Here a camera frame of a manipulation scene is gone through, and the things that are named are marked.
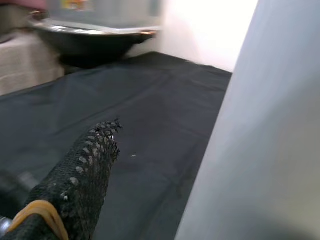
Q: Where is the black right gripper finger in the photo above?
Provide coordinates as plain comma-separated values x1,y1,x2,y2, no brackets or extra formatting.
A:
0,116,124,240

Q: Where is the white plastic table leg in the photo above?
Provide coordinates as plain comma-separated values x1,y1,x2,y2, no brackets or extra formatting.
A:
174,0,320,240

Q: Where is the black table cloth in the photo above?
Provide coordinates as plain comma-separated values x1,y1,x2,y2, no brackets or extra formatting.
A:
0,51,235,240

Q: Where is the black wok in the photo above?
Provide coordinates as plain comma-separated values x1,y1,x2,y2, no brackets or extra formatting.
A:
28,17,162,70

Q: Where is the clear plastic storage box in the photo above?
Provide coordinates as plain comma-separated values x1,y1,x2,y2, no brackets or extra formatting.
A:
47,0,166,31

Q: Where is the pink plastic container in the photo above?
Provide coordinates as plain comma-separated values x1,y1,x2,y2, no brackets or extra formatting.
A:
0,0,48,12

